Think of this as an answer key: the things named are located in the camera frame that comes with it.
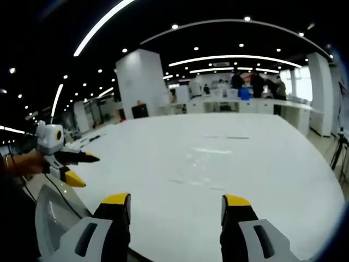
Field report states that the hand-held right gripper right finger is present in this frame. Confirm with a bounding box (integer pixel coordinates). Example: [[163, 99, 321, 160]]
[[220, 194, 300, 262]]

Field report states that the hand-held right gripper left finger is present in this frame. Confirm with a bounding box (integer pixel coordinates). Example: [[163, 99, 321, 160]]
[[40, 193, 132, 262]]

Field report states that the clear resealable bag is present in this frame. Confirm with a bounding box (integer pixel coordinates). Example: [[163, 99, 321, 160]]
[[166, 133, 250, 192]]

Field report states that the person's left hand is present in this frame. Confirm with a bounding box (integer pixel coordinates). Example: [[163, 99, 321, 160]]
[[8, 150, 50, 175]]

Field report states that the grey flat iron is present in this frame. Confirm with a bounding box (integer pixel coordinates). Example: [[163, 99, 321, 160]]
[[34, 184, 92, 259]]

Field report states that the black box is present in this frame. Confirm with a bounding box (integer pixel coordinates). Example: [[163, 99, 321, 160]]
[[131, 104, 149, 119]]

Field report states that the black tripod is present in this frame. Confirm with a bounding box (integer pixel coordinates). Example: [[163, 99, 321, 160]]
[[329, 127, 349, 181]]

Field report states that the white counter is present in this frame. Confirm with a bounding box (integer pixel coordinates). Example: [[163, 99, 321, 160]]
[[163, 97, 326, 138]]

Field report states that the black cable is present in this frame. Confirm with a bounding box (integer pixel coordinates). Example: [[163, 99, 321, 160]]
[[43, 172, 84, 219]]

